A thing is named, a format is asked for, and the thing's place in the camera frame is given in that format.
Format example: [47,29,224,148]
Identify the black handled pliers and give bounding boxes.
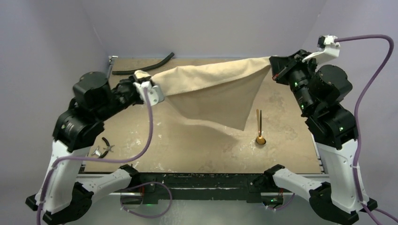
[98,137,114,158]

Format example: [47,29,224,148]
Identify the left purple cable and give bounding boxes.
[37,88,173,225]

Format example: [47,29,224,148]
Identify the purple cable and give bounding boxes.
[37,88,173,225]
[265,34,398,225]

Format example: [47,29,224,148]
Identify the aluminium side rail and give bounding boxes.
[79,55,118,174]
[313,141,326,174]

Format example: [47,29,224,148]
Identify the left aluminium side rail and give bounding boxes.
[79,55,118,174]

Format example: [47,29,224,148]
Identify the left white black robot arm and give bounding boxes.
[25,71,164,225]

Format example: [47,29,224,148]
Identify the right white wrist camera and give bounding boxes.
[302,35,340,64]

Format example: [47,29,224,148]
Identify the aluminium front rail frame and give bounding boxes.
[56,173,347,225]

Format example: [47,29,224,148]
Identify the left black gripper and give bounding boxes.
[96,74,153,121]

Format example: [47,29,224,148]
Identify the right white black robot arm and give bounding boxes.
[263,50,377,225]

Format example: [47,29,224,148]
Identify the right aluminium side rail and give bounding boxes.
[313,141,326,174]

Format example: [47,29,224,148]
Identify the beige cloth napkin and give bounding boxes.
[151,57,271,130]

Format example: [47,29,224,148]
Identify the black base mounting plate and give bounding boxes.
[109,172,294,206]

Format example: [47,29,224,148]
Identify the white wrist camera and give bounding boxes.
[302,35,340,64]
[133,81,165,106]

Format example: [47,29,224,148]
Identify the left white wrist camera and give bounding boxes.
[133,81,165,106]

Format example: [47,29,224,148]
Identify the gold spoon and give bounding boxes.
[255,109,266,145]

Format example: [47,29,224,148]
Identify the black foam tube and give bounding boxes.
[112,52,175,75]

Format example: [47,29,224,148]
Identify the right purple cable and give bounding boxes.
[265,34,398,225]

